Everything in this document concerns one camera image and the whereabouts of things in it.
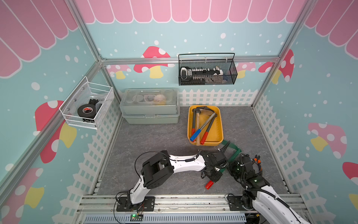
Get red-handled small hoe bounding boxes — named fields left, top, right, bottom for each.
left=191, top=106, right=207, bottom=136

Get wooden-handled hatchet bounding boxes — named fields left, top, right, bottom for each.
left=195, top=108, right=200, bottom=146

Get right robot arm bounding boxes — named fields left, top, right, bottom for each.
left=228, top=153, right=308, bottom=224

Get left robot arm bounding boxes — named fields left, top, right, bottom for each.
left=114, top=148, right=228, bottom=213

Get yellow plastic storage tray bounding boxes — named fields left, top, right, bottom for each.
left=187, top=105, right=224, bottom=146

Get translucent green storage box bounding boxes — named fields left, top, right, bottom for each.
left=120, top=88, right=180, bottom=124

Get white socket bit set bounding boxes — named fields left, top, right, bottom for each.
left=180, top=66, right=223, bottom=83

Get green circuit board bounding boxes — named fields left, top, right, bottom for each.
left=130, top=214, right=144, bottom=222

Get black tape roll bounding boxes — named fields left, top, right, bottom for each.
left=77, top=104, right=97, bottom=119

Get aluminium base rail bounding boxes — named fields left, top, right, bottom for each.
left=74, top=194, right=311, bottom=224

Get white wire wall basket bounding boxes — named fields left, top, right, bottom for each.
left=59, top=77, right=114, bottom=130

